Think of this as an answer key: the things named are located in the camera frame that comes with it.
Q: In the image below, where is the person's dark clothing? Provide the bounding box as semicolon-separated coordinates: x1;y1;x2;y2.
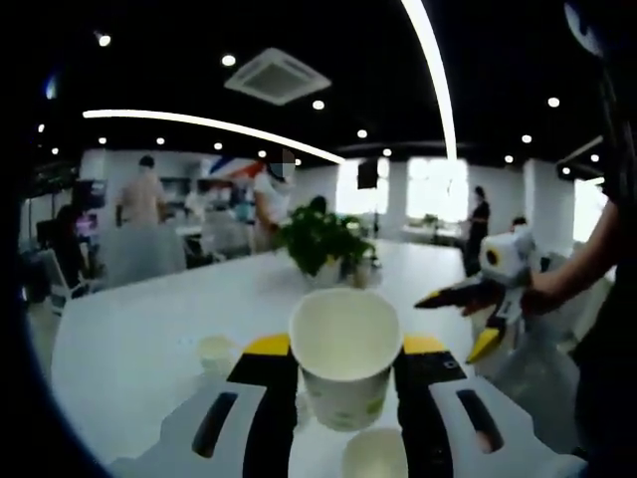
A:
569;49;637;465

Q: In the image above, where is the white plant pot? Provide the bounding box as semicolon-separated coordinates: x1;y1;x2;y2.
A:
302;260;345;289

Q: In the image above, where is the ceiling air conditioner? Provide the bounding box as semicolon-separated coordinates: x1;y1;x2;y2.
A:
223;47;333;107

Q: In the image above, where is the long ceiling light strip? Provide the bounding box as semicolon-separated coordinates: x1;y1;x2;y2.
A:
399;0;459;161
82;109;347;165

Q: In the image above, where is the person's right hand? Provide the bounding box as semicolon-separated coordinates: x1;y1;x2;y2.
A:
460;284;552;318

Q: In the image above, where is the white table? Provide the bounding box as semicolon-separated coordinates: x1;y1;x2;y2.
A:
49;238;479;478

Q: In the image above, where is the glass vase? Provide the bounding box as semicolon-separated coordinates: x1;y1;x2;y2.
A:
352;262;373;291

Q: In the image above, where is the black hanging screen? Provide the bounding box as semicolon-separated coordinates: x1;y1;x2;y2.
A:
356;160;379;191

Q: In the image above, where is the white paper cup green print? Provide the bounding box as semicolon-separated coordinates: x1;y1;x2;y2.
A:
339;427;411;478
197;335;241;376
288;287;405;432

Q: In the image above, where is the white chair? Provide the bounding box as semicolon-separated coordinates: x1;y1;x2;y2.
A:
38;247;87;316

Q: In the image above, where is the wall monitor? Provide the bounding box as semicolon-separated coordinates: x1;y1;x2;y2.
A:
74;179;109;210

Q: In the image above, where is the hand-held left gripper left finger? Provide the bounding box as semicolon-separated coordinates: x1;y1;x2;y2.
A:
106;334;301;478

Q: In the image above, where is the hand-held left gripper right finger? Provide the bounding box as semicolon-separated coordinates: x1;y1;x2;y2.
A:
395;335;588;478

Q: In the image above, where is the green potted plant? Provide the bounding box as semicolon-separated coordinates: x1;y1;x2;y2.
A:
275;203;380;279

